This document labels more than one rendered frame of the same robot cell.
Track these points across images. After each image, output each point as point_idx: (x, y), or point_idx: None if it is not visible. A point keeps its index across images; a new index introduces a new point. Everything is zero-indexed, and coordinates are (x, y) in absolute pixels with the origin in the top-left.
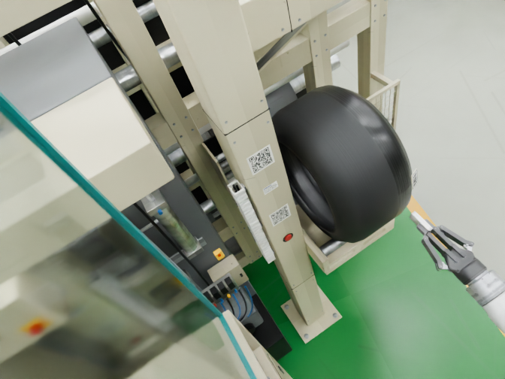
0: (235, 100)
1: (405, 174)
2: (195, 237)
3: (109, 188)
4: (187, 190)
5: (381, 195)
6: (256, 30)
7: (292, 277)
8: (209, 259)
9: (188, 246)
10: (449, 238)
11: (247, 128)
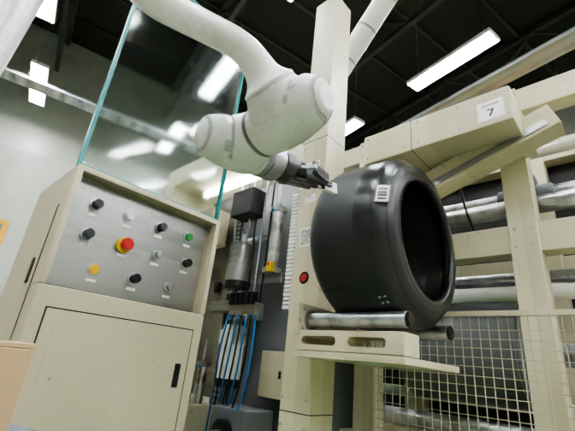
0: None
1: (370, 179)
2: (280, 268)
3: None
4: None
5: (340, 189)
6: (387, 145)
7: (287, 371)
8: (281, 339)
9: (268, 256)
10: (319, 179)
11: (313, 144)
